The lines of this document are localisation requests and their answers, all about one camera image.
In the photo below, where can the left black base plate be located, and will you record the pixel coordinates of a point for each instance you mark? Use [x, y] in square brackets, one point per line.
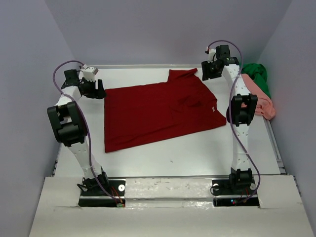
[97, 198]

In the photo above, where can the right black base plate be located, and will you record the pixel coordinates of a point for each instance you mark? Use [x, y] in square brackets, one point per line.
[225, 196]

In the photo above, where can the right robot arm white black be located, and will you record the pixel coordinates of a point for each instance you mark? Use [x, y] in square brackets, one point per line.
[240, 114]

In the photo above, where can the pink t shirt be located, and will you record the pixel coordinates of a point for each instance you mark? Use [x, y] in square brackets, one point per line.
[264, 105]

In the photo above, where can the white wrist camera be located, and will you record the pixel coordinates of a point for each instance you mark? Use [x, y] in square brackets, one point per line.
[89, 72]
[211, 52]

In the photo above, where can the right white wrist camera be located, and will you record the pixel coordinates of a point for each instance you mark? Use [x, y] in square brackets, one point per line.
[211, 52]

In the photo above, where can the metal rail at table front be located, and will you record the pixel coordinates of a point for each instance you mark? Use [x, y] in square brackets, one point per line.
[198, 176]

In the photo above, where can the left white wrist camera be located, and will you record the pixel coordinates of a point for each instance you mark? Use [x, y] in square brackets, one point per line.
[89, 72]

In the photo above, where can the dark red t shirt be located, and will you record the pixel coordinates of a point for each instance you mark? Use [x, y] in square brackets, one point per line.
[143, 114]

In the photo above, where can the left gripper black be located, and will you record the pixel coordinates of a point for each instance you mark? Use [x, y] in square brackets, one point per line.
[99, 93]

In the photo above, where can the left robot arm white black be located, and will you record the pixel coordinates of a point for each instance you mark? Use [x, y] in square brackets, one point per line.
[70, 127]

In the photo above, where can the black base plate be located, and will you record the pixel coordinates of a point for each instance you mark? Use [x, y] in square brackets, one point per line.
[225, 196]
[97, 198]

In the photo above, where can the green t shirt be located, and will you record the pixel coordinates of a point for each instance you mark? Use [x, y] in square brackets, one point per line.
[258, 74]

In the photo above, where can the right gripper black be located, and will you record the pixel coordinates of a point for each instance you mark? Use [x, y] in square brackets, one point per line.
[207, 74]

